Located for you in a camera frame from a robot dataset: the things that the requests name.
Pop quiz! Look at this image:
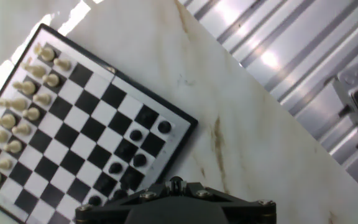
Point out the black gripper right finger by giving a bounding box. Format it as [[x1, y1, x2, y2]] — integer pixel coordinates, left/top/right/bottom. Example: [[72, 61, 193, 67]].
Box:
[[181, 182, 277, 224]]

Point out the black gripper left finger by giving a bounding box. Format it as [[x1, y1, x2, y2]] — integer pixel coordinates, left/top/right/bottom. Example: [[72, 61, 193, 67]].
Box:
[[75, 182, 174, 224]]

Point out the black white chessboard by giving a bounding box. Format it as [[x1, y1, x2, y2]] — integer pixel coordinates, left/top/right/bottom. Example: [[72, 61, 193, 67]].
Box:
[[0, 23, 198, 224]]

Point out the black chess pawn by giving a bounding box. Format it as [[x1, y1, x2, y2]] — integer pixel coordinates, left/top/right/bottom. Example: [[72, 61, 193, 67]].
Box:
[[129, 129, 144, 142], [96, 176, 114, 192], [118, 142, 135, 158], [140, 110, 155, 125], [108, 162, 124, 175], [88, 195, 103, 207]]

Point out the black chess king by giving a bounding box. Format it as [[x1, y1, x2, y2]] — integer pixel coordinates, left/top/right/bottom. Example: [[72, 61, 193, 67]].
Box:
[[112, 188, 129, 202]]

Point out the black chess queen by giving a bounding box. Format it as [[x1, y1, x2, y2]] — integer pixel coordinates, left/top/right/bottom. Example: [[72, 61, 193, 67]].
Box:
[[123, 169, 142, 189]]

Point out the black chess bishop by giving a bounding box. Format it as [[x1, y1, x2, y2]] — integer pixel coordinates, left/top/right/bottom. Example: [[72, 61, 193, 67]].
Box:
[[132, 153, 147, 168]]

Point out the black chess rook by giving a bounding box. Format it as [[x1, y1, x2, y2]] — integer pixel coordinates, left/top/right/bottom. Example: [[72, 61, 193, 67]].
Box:
[[157, 120, 172, 134]]

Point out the white chess king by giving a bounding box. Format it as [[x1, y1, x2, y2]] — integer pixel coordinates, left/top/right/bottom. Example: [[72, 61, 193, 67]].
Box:
[[0, 113, 17, 130]]

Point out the white chess queen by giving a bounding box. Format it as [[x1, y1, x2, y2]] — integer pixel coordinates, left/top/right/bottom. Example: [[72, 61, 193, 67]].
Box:
[[0, 96, 28, 112]]

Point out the white chess knight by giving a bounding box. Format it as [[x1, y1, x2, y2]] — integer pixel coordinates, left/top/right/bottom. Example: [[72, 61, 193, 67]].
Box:
[[20, 60, 47, 78]]

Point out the white chess rook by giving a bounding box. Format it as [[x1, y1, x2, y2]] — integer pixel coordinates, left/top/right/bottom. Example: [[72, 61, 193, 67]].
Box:
[[32, 42, 56, 62]]

